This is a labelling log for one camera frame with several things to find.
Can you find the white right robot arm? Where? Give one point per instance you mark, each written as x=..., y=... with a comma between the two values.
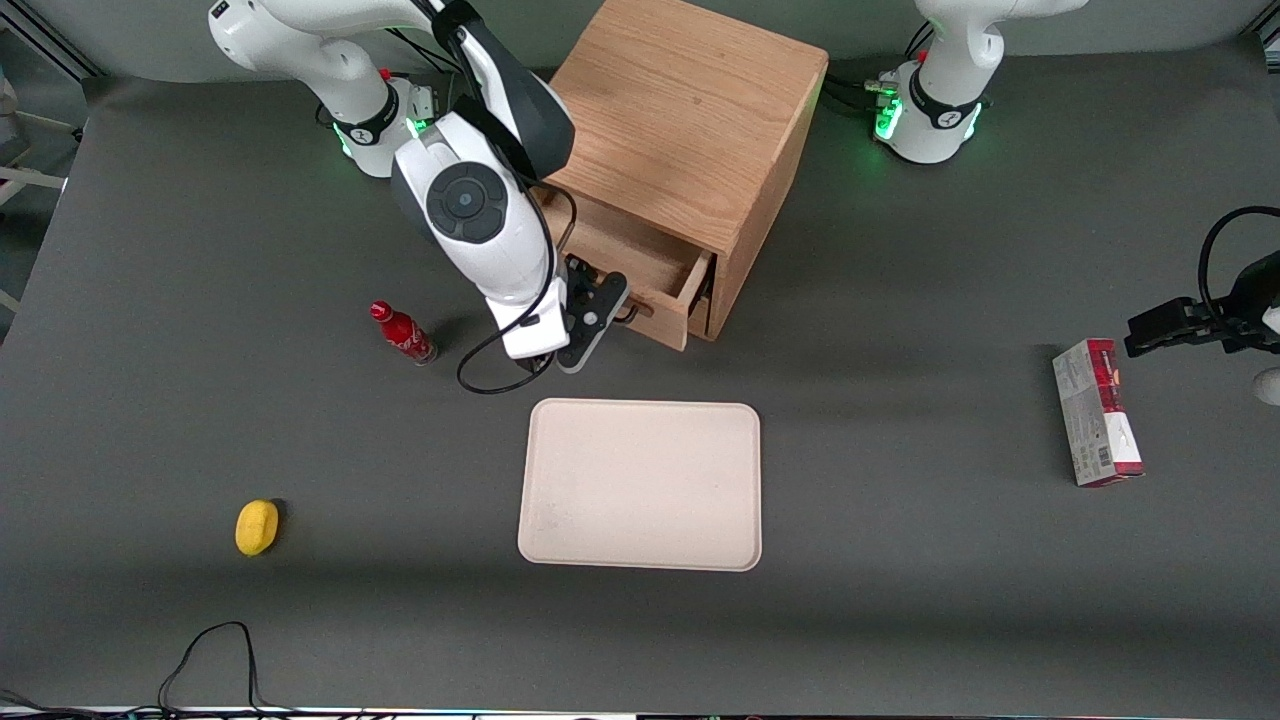
x=470, y=200

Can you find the yellow lemon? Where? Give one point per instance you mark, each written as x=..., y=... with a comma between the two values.
x=256, y=527

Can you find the white metal stand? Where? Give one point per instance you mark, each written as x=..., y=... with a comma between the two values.
x=30, y=178

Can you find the black aluminium frame rail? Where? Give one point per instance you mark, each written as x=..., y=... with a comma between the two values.
x=60, y=45

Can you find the wooden drawer cabinet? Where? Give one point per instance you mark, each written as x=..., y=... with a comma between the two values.
x=690, y=110

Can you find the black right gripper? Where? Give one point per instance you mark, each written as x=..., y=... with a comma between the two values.
x=577, y=276

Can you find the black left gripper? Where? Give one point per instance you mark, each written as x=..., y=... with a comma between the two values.
x=1250, y=303

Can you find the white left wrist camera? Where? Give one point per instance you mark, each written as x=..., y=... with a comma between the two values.
x=1270, y=386

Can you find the grey and red carton box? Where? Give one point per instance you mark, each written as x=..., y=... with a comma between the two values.
x=1095, y=420

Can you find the red cola bottle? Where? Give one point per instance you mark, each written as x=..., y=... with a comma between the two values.
x=402, y=333

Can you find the beige plastic tray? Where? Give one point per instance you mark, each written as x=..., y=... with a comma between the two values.
x=640, y=485

